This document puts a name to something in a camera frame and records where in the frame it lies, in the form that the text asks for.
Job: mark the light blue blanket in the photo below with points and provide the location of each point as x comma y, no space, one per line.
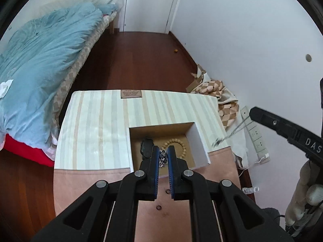
45,55

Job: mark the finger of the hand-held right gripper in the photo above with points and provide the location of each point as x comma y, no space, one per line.
267,119

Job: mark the cardboard box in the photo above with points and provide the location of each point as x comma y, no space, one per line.
193,85

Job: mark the white power strip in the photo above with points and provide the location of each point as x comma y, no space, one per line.
255,136

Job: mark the white paper tissue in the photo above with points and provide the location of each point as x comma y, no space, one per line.
5,87

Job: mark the person's right hand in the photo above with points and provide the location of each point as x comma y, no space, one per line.
297,196

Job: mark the blue pillow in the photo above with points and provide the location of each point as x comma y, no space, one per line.
108,8

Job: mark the brown box label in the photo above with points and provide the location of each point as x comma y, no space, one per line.
130,93

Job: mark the black car key fob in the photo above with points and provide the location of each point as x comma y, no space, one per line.
146,146

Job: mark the beige checkered cloth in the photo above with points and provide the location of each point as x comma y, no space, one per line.
217,90

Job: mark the white door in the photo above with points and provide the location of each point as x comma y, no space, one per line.
149,5

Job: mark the red bed sheet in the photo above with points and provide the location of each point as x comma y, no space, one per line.
22,150

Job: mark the bed with checkered mattress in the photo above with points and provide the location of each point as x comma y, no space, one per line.
75,65

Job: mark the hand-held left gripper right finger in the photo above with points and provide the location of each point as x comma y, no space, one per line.
171,171

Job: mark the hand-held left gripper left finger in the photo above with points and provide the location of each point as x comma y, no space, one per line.
156,171

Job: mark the round wall cover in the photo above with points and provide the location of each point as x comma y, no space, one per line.
308,58

